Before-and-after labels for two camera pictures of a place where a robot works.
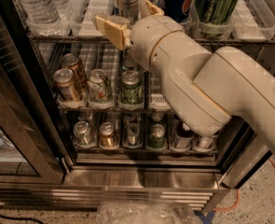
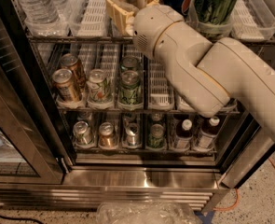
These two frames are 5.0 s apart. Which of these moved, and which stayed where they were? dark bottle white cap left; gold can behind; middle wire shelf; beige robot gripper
Moved: beige robot gripper
Stayed: middle wire shelf; gold can behind; dark bottle white cap left
